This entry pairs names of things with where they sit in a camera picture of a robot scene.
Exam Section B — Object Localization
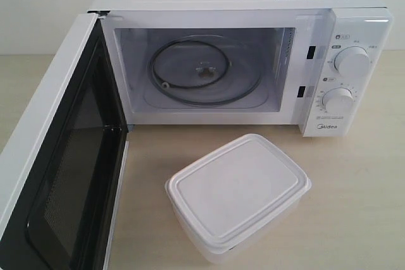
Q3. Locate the lower white timer knob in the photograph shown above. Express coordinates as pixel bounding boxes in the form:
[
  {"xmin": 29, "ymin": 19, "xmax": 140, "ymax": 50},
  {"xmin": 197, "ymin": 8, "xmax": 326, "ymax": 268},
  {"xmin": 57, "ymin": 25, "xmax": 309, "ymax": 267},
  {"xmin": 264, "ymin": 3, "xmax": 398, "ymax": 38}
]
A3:
[{"xmin": 322, "ymin": 88, "xmax": 354, "ymax": 114}]

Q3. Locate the white microwave oven body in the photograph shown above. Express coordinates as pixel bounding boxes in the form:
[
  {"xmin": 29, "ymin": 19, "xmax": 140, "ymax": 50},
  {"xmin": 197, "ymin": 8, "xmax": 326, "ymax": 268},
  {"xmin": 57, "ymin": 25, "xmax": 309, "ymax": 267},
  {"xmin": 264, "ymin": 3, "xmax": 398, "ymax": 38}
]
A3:
[{"xmin": 89, "ymin": 0, "xmax": 393, "ymax": 137}]

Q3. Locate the white microwave door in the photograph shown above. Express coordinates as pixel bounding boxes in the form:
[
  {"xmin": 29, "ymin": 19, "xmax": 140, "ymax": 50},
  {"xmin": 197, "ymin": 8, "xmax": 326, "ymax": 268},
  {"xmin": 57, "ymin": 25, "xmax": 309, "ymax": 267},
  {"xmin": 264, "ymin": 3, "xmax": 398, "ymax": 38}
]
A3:
[{"xmin": 1, "ymin": 11, "xmax": 128, "ymax": 269}]

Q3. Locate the upper white control knob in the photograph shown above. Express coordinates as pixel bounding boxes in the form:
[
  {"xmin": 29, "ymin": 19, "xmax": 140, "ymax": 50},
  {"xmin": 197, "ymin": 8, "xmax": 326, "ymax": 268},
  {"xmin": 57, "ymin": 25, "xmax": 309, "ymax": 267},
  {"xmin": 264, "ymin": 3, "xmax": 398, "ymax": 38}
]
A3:
[{"xmin": 334, "ymin": 46, "xmax": 371, "ymax": 77}]

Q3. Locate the glass turntable plate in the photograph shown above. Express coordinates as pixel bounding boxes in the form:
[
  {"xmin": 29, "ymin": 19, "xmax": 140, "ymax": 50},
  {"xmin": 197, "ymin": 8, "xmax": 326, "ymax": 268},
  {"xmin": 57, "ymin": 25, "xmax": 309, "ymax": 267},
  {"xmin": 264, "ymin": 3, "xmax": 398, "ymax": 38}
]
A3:
[{"xmin": 147, "ymin": 34, "xmax": 263, "ymax": 107}]

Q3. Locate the black turntable roller ring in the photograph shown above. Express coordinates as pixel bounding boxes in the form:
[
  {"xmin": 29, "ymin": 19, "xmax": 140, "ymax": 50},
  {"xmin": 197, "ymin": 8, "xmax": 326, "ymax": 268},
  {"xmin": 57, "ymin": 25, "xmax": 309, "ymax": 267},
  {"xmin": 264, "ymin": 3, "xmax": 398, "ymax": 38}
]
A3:
[{"xmin": 151, "ymin": 40, "xmax": 232, "ymax": 89}]

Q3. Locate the translucent plastic food container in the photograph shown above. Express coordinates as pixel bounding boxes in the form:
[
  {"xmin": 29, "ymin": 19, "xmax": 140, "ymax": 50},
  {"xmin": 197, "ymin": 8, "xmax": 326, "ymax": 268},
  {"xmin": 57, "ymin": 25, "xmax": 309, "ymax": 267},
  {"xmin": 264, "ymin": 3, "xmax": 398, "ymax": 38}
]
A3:
[{"xmin": 165, "ymin": 133, "xmax": 311, "ymax": 264}]

